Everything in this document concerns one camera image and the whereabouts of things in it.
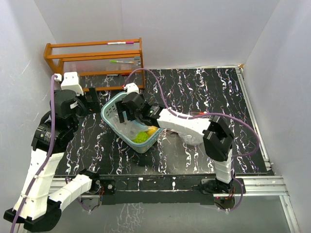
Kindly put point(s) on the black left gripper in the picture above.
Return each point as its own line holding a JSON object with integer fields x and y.
{"x": 93, "y": 104}

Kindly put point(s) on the green capped marker pen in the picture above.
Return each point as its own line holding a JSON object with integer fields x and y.
{"x": 123, "y": 62}

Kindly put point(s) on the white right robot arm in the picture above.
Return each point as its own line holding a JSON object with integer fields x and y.
{"x": 213, "y": 133}

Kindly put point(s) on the green bumpy fruit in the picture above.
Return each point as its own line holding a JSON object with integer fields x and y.
{"x": 141, "y": 137}

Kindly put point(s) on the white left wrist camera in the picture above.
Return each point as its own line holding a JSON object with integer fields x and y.
{"x": 69, "y": 81}

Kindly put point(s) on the yellow lemon fruit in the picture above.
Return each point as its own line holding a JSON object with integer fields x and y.
{"x": 151, "y": 130}

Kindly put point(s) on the red zipper clear bag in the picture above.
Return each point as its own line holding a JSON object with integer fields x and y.
{"x": 191, "y": 131}

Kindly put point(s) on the light blue plastic basket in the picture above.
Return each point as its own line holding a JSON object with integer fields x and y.
{"x": 109, "y": 110}

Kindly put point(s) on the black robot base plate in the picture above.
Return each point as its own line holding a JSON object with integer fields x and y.
{"x": 182, "y": 188}

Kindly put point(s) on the pink white marker pen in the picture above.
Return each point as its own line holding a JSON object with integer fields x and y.
{"x": 120, "y": 43}

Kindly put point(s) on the aluminium frame rail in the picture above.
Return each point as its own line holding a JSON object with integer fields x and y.
{"x": 267, "y": 185}

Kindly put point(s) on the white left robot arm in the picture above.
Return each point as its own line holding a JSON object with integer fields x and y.
{"x": 36, "y": 208}

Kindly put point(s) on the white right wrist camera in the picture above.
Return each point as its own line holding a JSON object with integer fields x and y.
{"x": 131, "y": 88}

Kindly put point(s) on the blue zipper clear bag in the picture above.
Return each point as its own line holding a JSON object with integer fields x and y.
{"x": 130, "y": 129}

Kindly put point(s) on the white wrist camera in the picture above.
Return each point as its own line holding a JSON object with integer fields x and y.
{"x": 131, "y": 88}
{"x": 69, "y": 81}

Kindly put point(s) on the wooden shelf rack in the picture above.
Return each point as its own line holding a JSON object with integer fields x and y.
{"x": 91, "y": 59}

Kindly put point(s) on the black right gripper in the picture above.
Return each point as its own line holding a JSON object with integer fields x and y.
{"x": 119, "y": 106}

